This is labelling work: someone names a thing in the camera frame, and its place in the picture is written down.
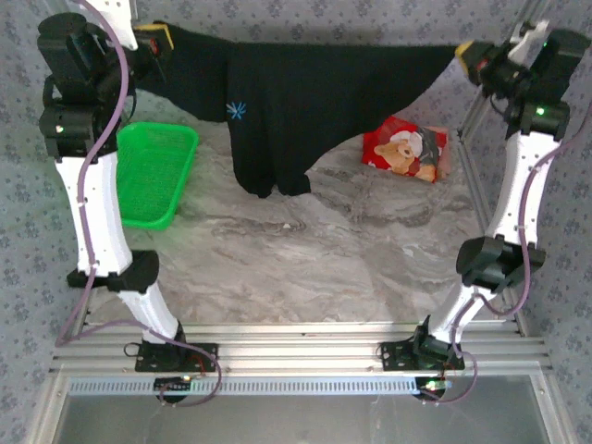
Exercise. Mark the aluminium table side rail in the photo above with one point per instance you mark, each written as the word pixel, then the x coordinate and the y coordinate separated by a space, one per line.
pixel 84 311
pixel 476 185

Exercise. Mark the aluminium frame post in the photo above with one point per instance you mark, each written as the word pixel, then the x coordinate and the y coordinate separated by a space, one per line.
pixel 472 115

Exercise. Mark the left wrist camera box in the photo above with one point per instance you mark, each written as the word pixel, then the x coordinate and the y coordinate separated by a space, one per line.
pixel 118 18

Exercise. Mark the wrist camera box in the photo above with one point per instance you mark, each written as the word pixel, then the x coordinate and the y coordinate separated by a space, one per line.
pixel 118 18
pixel 527 39

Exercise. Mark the green plastic mesh basket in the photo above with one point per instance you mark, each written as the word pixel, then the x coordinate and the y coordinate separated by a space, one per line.
pixel 152 180

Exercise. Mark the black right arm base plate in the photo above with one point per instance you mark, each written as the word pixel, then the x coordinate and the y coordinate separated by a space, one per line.
pixel 393 353

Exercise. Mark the aluminium mounting rail beam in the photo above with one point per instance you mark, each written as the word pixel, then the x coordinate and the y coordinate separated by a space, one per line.
pixel 300 344

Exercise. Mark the red teddy bear package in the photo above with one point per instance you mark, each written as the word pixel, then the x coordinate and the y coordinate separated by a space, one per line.
pixel 393 148

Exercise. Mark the black controller board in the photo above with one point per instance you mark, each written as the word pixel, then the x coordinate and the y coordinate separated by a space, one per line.
pixel 430 388
pixel 173 390

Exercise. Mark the black t-shirt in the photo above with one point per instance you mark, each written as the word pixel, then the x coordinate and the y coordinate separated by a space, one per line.
pixel 300 92

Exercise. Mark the aluminium lower frame bar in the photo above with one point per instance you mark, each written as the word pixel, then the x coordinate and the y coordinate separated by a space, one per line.
pixel 44 411
pixel 555 411

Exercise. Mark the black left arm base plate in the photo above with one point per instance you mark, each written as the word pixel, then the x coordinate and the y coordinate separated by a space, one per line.
pixel 210 351

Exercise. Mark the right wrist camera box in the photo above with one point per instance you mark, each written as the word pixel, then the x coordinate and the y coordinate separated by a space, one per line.
pixel 527 39

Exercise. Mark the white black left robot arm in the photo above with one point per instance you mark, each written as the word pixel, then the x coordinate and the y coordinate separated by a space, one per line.
pixel 97 222

